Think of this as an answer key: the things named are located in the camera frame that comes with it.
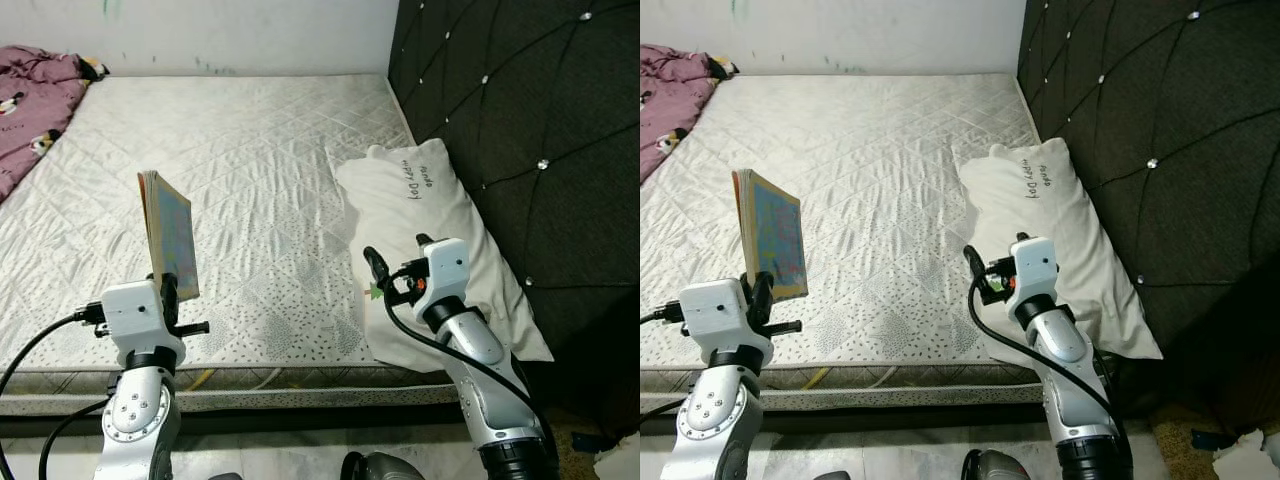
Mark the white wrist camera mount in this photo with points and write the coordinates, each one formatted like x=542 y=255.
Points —
x=135 y=315
x=445 y=270
x=1038 y=268
x=722 y=312

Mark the torn white paper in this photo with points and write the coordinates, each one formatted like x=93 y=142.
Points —
x=620 y=462
x=1245 y=460

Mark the colourful children's book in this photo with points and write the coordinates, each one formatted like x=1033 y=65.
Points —
x=172 y=230
x=780 y=235

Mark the mauve cartoon print quilt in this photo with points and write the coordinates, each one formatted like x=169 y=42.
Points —
x=670 y=100
x=35 y=110

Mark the white pillow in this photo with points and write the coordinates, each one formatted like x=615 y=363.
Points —
x=420 y=220
x=1050 y=220

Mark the dark bed frame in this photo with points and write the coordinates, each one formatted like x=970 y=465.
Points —
x=900 y=420
x=300 y=420

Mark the grey robot leg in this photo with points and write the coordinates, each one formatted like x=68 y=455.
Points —
x=830 y=476
x=222 y=476
x=995 y=466
x=370 y=468

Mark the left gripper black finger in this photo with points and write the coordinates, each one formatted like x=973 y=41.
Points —
x=761 y=298
x=170 y=298

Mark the grey left robot leg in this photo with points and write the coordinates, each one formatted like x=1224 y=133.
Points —
x=830 y=476
x=222 y=476

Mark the white quilted mattress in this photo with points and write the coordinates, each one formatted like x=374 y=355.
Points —
x=870 y=140
x=250 y=150

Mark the grey right robot leg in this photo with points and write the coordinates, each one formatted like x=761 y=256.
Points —
x=370 y=468
x=995 y=466

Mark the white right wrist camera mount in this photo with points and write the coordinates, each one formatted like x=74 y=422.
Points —
x=445 y=270
x=1038 y=268

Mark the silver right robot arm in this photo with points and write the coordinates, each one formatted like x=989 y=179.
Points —
x=490 y=390
x=1085 y=390

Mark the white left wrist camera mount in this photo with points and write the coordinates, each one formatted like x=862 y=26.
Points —
x=135 y=315
x=722 y=312

